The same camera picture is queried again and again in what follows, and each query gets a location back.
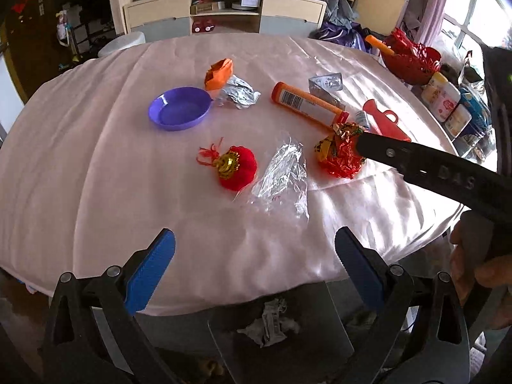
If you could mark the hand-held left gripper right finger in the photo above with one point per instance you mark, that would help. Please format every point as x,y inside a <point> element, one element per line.
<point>358,264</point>

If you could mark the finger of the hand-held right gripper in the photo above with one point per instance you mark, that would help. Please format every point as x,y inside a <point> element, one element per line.
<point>380,148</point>

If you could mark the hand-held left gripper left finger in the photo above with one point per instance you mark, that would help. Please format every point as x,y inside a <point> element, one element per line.
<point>152,272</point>

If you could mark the red gold wrapper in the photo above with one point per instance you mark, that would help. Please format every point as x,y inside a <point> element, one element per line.
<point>338,156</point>

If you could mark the grey bin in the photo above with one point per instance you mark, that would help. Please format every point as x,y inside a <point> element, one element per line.
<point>332,308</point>

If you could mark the silver foil packet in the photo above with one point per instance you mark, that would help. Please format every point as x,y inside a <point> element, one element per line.
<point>326,84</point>

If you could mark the orange tube with barcode label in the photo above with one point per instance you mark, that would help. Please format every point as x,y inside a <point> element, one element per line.
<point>300,102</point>

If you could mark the clear plastic wrapper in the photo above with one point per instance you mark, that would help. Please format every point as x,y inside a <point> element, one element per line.
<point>284,168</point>

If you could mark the red lantern ornament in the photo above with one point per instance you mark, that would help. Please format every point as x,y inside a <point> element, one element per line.
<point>236,170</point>

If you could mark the silver foil wrapper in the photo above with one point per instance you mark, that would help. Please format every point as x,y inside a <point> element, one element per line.
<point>238,94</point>

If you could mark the orange wrapper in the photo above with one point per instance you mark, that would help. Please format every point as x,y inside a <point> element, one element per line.
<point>218,76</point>

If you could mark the person's right hand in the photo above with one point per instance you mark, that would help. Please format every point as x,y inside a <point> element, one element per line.
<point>496,272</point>

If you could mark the white canister with yellow label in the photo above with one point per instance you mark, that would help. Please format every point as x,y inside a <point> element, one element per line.
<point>458,120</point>

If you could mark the blue package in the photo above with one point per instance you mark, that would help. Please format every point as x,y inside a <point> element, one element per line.
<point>476,116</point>

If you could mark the white canister with pink label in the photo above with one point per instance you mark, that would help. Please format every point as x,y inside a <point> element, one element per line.
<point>440,98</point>

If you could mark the red woven basket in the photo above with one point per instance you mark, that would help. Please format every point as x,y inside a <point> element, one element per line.
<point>412,68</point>

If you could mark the orange stick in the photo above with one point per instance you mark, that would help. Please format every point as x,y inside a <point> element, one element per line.
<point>378,44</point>

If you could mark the crumpled white paper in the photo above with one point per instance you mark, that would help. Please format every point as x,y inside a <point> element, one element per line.
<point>268,324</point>

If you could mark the pink tablecloth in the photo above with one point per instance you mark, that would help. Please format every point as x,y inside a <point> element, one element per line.
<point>100,168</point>

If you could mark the purple bag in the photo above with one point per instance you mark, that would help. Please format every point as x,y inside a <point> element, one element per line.
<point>340,36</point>

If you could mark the pink curtain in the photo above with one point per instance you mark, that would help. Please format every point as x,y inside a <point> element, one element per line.
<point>434,4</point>

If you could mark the window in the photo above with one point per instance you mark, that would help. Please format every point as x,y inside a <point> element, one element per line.
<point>468,8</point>

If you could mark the red toy in cabinet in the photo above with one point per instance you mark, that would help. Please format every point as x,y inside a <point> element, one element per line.
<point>202,26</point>

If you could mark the white round stool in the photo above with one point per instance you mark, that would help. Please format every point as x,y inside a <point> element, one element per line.
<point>120,44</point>

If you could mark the pink toy figure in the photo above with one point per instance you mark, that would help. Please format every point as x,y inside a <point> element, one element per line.
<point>62,28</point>

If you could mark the beige media cabinet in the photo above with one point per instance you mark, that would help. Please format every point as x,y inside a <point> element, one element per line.
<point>160,8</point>

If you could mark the red door decoration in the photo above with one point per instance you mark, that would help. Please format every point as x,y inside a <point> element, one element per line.
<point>22,2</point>

